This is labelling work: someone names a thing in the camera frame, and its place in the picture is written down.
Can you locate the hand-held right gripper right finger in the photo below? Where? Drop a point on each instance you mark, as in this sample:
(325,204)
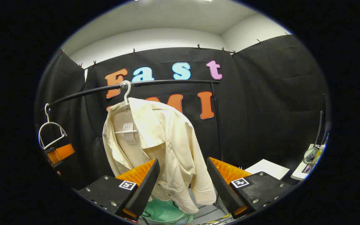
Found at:
(222,190)

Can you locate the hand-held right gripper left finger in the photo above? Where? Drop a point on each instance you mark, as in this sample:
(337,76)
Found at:
(145,190)

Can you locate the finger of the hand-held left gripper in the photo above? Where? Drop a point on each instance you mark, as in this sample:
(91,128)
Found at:
(62,151)

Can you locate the green laundry hamper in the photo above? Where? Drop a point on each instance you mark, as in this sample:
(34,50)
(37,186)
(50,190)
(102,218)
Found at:
(164,212)

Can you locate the cream shirt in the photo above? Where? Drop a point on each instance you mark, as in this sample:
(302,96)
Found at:
(173,147)

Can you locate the white hanger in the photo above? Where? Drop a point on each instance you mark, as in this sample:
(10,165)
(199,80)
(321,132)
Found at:
(127,93)
(52,123)

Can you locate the black clothes rack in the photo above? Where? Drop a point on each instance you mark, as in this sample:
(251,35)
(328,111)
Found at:
(167,82)

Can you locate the white drawer cabinet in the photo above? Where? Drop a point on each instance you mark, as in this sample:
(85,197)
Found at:
(269,168)

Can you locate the white side table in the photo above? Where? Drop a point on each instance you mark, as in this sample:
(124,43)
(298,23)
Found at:
(302,172)

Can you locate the black backdrop cloth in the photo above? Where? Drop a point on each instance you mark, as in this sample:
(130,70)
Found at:
(261,109)

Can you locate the thin black stand pole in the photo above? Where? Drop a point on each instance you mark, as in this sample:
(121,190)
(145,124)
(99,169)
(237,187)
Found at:
(320,122)

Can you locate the row of cloth clips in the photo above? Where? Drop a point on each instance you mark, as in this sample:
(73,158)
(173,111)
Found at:
(133,51)

